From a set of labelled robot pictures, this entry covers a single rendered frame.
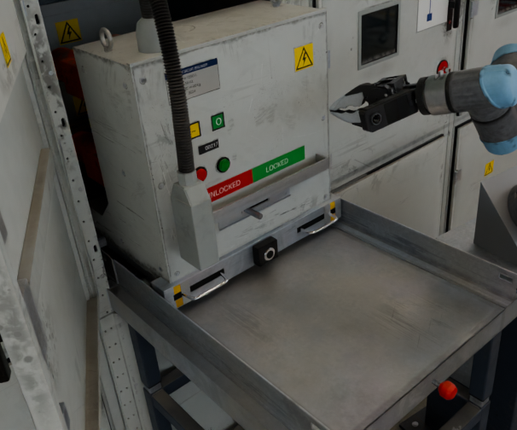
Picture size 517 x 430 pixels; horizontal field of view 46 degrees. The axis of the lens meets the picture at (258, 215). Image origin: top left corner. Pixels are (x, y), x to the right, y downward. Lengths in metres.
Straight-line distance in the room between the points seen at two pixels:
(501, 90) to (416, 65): 0.89
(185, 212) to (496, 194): 0.85
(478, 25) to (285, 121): 1.05
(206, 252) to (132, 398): 0.63
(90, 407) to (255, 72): 0.72
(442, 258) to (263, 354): 0.48
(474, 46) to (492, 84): 1.13
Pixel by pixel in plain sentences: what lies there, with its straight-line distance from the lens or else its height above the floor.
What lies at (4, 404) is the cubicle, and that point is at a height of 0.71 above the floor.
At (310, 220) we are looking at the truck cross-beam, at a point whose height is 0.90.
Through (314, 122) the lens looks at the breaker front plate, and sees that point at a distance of 1.43.
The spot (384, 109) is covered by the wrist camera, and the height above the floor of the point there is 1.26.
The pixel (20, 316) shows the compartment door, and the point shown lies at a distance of 0.72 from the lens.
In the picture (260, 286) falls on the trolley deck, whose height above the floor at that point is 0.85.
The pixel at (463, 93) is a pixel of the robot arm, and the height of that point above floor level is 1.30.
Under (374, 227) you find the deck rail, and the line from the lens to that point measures 1.53.
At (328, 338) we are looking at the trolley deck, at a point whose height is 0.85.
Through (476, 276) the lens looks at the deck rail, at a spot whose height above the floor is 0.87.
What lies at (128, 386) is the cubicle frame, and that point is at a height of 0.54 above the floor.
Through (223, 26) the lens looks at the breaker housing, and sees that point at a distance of 1.31.
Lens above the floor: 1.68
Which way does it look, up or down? 30 degrees down
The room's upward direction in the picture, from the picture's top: 5 degrees counter-clockwise
